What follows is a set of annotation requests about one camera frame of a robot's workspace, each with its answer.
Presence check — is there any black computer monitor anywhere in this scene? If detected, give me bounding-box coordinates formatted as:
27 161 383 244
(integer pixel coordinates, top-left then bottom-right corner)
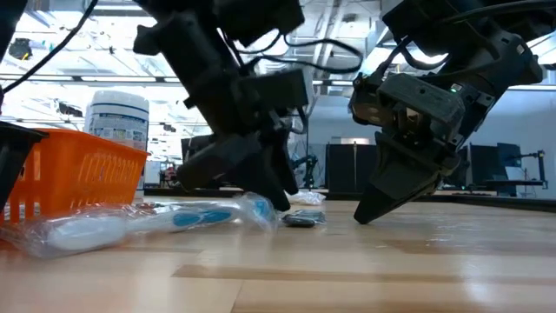
181 134 218 164

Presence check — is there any black partition panel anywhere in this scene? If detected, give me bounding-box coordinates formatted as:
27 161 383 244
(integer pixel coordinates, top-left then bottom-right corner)
325 143 380 196

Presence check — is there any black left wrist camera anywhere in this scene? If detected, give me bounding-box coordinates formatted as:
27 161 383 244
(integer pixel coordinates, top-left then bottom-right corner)
215 0 306 48

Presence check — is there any long LED light bar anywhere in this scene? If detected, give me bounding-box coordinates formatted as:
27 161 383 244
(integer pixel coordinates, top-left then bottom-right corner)
0 73 556 92

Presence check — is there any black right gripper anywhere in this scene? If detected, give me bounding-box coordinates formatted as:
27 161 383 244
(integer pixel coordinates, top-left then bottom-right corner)
349 72 496 225

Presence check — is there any bagged black comb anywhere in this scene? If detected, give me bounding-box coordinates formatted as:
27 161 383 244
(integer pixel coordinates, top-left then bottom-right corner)
281 210 327 229

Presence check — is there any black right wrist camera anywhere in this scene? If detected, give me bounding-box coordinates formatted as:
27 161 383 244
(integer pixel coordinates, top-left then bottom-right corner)
381 0 453 57

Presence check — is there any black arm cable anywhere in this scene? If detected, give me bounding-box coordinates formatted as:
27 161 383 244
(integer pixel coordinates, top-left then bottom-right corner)
381 0 556 73
225 32 365 76

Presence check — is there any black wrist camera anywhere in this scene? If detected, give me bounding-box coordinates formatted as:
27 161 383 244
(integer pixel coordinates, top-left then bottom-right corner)
381 0 453 57
215 0 306 48

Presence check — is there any white wipes canister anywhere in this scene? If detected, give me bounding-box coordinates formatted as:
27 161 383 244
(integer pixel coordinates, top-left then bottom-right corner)
83 90 151 201

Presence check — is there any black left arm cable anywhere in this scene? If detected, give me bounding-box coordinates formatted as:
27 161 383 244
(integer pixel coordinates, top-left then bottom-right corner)
225 32 365 76

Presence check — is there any ceiling cable reel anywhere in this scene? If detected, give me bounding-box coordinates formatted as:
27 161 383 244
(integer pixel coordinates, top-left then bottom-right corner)
7 37 35 61

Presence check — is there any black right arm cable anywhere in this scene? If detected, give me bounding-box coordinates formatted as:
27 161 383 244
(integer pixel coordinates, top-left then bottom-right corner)
381 0 556 73

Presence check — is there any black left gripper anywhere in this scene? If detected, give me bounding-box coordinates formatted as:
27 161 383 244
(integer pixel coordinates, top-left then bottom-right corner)
132 10 310 191

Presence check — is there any orange plastic basket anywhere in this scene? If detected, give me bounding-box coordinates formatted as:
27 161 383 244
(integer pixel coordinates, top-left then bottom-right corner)
0 128 151 227

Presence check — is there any thin black cable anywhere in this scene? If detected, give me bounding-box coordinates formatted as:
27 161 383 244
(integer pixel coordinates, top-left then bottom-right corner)
0 0 100 96

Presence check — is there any dark monitor bank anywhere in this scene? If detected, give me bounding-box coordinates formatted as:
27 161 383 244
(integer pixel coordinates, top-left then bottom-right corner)
455 142 522 192

